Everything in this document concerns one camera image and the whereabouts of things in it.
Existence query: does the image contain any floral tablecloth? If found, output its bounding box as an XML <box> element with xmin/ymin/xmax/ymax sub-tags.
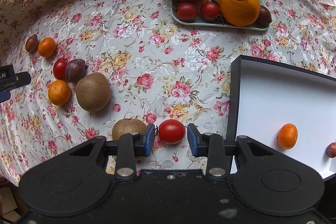
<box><xmin>0</xmin><ymin>0</ymin><xmax>336</xmax><ymax>180</ymax></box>

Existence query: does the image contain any dark plum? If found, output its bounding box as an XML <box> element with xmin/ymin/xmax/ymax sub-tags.
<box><xmin>326</xmin><ymin>142</ymin><xmax>336</xmax><ymax>158</ymax></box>
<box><xmin>25</xmin><ymin>34</ymin><xmax>39</xmax><ymax>54</ymax></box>
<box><xmin>256</xmin><ymin>5</ymin><xmax>273</xmax><ymax>25</ymax></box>
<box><xmin>65</xmin><ymin>59</ymin><xmax>87</xmax><ymax>83</ymax></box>

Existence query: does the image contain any black box with white inside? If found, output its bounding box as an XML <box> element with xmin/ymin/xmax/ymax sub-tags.
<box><xmin>226</xmin><ymin>55</ymin><xmax>336</xmax><ymax>183</ymax></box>

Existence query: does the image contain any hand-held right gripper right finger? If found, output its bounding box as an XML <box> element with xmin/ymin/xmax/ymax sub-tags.
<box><xmin>187</xmin><ymin>123</ymin><xmax>273</xmax><ymax>179</ymax></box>

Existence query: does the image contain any small mandarin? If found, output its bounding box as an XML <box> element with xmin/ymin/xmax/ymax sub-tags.
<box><xmin>38</xmin><ymin>37</ymin><xmax>57</xmax><ymax>58</ymax></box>
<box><xmin>277</xmin><ymin>123</ymin><xmax>299</xmax><ymax>150</ymax></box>
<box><xmin>48</xmin><ymin>80</ymin><xmax>72</xmax><ymax>106</ymax></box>

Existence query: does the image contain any large orange with stem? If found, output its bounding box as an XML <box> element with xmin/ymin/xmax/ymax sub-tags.
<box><xmin>219</xmin><ymin>0</ymin><xmax>261</xmax><ymax>27</ymax></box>

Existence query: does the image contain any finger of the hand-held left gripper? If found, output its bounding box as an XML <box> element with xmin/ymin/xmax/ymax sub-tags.
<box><xmin>14</xmin><ymin>71</ymin><xmax>32</xmax><ymax>88</ymax></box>

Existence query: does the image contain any brown kiwi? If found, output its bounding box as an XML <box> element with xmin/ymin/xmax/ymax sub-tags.
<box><xmin>112</xmin><ymin>118</ymin><xmax>147</xmax><ymax>141</ymax></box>
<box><xmin>76</xmin><ymin>72</ymin><xmax>111</xmax><ymax>113</ymax></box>

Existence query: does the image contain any red cherry tomato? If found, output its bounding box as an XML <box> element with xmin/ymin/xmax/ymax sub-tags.
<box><xmin>200</xmin><ymin>1</ymin><xmax>221</xmax><ymax>22</ymax></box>
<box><xmin>53</xmin><ymin>59</ymin><xmax>69</xmax><ymax>81</ymax></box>
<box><xmin>157</xmin><ymin>119</ymin><xmax>186</xmax><ymax>145</ymax></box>
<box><xmin>176</xmin><ymin>2</ymin><xmax>198</xmax><ymax>22</ymax></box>

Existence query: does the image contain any light green tray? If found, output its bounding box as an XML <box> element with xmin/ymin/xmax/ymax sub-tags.
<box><xmin>171</xmin><ymin>0</ymin><xmax>270</xmax><ymax>31</ymax></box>

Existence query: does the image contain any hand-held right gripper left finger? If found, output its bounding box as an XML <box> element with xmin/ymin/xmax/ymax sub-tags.
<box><xmin>69</xmin><ymin>123</ymin><xmax>156</xmax><ymax>181</ymax></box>

